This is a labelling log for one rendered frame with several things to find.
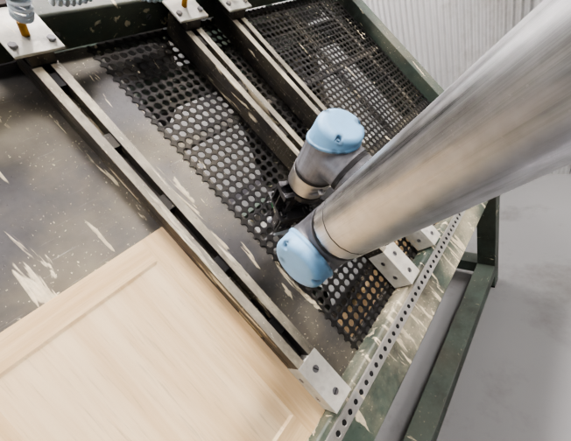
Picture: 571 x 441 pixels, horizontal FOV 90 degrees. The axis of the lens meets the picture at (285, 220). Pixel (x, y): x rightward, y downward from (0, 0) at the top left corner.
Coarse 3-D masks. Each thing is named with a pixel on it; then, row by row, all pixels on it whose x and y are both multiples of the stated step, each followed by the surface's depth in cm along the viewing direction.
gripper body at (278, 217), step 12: (276, 192) 55; (288, 192) 54; (264, 204) 62; (276, 204) 56; (288, 204) 54; (300, 204) 57; (276, 216) 58; (288, 216) 57; (300, 216) 57; (276, 228) 59; (288, 228) 62
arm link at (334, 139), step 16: (336, 112) 41; (320, 128) 40; (336, 128) 40; (352, 128) 41; (304, 144) 45; (320, 144) 41; (336, 144) 40; (352, 144) 40; (304, 160) 45; (320, 160) 43; (336, 160) 41; (304, 176) 47; (320, 176) 45; (336, 176) 42
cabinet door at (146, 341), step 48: (144, 240) 64; (96, 288) 57; (144, 288) 61; (192, 288) 64; (0, 336) 49; (48, 336) 51; (96, 336) 54; (144, 336) 57; (192, 336) 61; (240, 336) 64; (0, 384) 47; (48, 384) 49; (96, 384) 52; (144, 384) 55; (192, 384) 58; (240, 384) 61; (288, 384) 65; (0, 432) 45; (48, 432) 47; (96, 432) 50; (144, 432) 52; (192, 432) 55; (240, 432) 58; (288, 432) 61
